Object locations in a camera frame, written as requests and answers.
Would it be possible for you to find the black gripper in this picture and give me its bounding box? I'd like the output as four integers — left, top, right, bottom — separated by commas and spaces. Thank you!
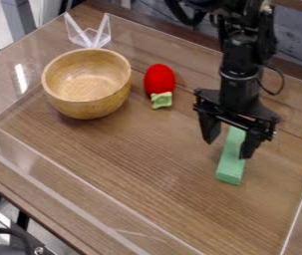
193, 88, 280, 159

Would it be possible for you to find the green foam stick block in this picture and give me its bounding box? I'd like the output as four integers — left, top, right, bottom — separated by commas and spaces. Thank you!
215, 127, 245, 185

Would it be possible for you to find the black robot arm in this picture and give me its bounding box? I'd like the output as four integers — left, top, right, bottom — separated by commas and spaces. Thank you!
163, 0, 280, 159

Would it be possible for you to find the brown wooden bowl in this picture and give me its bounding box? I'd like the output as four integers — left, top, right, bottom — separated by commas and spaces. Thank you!
42, 49, 133, 120

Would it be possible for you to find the red toy strawberry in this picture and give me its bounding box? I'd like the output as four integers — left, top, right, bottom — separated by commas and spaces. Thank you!
145, 64, 175, 110

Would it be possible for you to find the black table leg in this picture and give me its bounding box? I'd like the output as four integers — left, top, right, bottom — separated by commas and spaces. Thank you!
16, 211, 30, 230

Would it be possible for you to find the black device bottom left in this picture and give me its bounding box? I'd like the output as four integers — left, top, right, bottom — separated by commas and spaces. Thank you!
0, 227, 58, 255

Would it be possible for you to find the clear acrylic tray wall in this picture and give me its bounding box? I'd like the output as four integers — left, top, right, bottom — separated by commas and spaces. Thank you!
0, 17, 302, 255

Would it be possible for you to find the clear acrylic corner bracket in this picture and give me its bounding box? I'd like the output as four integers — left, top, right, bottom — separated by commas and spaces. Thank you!
64, 12, 112, 48

